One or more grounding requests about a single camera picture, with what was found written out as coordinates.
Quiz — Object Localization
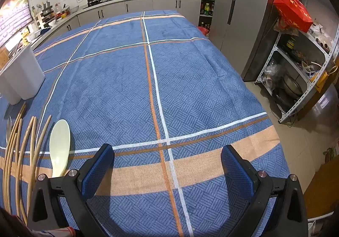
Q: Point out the grey refrigerator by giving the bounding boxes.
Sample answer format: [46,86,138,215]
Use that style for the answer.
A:
[208,0,302,82]

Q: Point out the metal pot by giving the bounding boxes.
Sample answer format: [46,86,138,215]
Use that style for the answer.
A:
[281,74,305,100]

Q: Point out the metal spoon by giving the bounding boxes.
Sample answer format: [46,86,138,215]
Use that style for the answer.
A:
[6,115,12,144]

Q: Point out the white utensil holder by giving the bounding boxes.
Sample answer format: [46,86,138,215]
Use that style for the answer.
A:
[0,45,46,105]

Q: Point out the black gas cooktop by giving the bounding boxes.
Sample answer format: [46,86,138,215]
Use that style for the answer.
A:
[83,0,130,9]

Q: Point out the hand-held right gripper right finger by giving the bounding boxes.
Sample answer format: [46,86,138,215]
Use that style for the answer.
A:
[221,144,309,237]

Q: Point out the person's clothing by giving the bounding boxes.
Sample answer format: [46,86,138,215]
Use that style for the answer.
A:
[0,206,81,237]

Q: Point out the printed roller blind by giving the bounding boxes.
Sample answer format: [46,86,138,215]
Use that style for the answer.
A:
[0,0,33,49]

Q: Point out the row of condiment bottles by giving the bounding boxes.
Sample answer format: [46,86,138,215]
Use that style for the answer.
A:
[199,1,215,30]

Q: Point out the metal shelf rack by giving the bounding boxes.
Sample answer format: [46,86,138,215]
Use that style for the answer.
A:
[254,0,339,125]

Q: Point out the cream rice spoon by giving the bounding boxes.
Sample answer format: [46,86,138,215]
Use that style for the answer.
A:
[49,119,71,179]

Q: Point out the blue plaid tablecloth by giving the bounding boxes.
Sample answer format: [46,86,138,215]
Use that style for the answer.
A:
[0,10,290,237]

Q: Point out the yellow bottle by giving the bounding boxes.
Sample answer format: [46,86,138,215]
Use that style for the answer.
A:
[21,27,30,46]

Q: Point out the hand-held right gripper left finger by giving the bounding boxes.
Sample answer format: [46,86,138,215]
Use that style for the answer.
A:
[26,144,115,237]

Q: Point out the grey base cabinets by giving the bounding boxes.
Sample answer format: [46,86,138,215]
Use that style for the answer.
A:
[30,0,202,49]

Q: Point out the clear plastic bag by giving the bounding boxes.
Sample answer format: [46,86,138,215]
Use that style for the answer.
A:
[262,63,282,91]

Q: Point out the brown wooden cabinet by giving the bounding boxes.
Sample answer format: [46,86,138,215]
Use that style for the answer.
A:
[302,163,339,220]

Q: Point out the red gift bag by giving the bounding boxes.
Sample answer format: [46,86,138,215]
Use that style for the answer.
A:
[273,0,313,33]

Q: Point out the white countertop rack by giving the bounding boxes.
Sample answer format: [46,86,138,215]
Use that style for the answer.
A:
[33,0,57,28]

